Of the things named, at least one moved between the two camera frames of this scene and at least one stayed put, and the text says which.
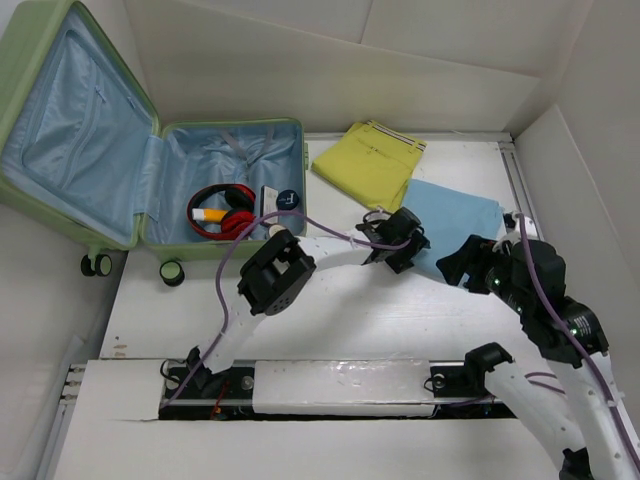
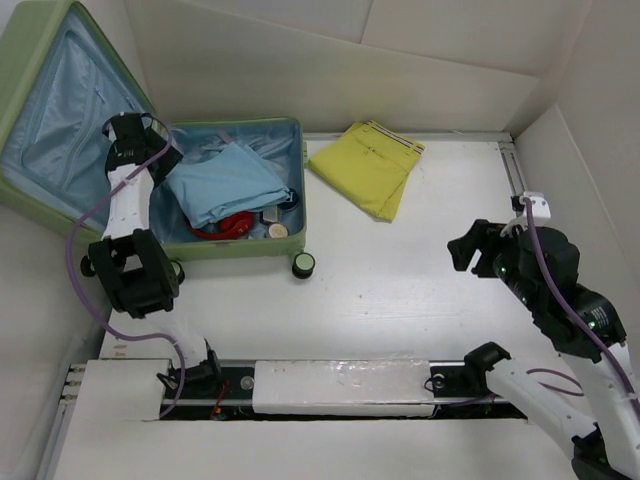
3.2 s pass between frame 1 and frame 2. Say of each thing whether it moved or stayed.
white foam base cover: stayed
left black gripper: moved
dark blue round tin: stayed
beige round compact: stayed
